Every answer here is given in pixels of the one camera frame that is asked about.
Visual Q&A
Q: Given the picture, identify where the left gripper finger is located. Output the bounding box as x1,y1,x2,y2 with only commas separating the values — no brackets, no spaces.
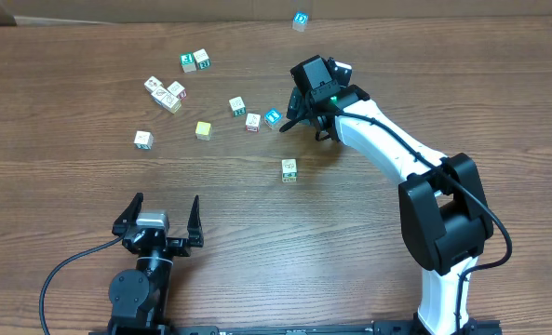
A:
187,195,204,248
112,193,143,236

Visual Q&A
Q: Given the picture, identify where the green number four block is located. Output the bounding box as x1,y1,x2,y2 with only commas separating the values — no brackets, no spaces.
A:
281,159,298,179

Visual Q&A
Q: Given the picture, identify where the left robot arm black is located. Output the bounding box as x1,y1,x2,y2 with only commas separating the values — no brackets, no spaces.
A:
107,193,204,334

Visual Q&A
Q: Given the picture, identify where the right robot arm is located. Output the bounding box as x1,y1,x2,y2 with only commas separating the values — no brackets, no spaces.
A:
283,56,501,334

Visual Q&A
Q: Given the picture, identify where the blue top picture block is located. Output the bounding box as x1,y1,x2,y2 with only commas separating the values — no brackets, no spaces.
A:
264,109,283,129

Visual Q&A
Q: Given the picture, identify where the red number three block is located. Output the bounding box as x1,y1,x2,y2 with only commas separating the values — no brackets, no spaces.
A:
245,114,261,132

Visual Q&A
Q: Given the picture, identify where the green J letter block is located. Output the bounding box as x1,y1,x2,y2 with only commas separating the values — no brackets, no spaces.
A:
133,130,154,150

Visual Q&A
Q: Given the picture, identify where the green R centre block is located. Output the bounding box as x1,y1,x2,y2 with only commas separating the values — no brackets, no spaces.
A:
229,97,246,117

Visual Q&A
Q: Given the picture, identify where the blue letter block far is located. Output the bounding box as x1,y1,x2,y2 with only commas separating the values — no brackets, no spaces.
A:
292,12,309,32

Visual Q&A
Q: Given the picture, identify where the yellow top number seven block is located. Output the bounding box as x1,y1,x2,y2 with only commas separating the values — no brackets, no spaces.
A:
195,121,212,141

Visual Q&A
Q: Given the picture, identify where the yellow side cluster block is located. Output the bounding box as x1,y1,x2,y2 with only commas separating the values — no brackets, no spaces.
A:
161,93,182,114

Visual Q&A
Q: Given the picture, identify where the blue side cluster block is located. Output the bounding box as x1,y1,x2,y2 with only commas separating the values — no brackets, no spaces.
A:
151,86,168,105

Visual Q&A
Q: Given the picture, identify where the green R side block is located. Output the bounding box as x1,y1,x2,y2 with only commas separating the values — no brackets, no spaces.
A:
193,48,211,70

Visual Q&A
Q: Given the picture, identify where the plain picture block left cluster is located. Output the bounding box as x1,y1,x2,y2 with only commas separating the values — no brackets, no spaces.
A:
144,76,163,94

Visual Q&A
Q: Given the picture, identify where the red side cluster block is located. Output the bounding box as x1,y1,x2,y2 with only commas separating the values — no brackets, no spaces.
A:
168,81,187,100

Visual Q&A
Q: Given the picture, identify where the green top letter block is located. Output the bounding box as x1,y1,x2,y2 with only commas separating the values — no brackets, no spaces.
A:
180,53,196,73

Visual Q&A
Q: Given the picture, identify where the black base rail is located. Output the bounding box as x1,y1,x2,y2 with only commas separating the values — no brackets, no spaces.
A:
88,318,504,335

